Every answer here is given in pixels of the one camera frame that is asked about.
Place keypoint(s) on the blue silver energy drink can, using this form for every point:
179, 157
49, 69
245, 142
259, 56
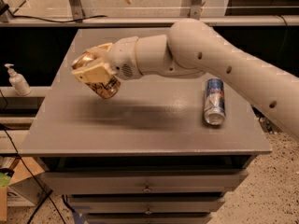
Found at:
214, 108

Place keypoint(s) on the top grey drawer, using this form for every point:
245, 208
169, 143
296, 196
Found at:
148, 182

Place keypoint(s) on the middle grey drawer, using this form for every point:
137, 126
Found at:
146, 204

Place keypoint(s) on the left metal bracket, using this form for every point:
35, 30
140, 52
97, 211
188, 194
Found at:
76, 9

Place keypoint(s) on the white pump dispenser bottle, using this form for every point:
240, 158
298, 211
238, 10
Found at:
17, 81

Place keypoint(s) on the right metal bracket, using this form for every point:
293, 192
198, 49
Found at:
195, 10

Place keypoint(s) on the cardboard box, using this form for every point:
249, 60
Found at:
25, 188

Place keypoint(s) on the metal bracket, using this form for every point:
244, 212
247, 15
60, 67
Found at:
195, 10
76, 9

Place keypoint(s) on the grey drawer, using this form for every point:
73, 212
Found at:
149, 219
146, 204
148, 182

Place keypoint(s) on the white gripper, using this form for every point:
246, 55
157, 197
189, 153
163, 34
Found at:
123, 57

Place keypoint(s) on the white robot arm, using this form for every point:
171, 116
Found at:
190, 49

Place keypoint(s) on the grey drawer cabinet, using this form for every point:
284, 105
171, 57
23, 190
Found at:
152, 124

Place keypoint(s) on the orange patterned soda can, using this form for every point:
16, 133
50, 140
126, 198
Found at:
105, 91

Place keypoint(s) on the bottom grey drawer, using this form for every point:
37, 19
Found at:
149, 219

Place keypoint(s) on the green object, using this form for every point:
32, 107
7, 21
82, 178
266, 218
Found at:
5, 177

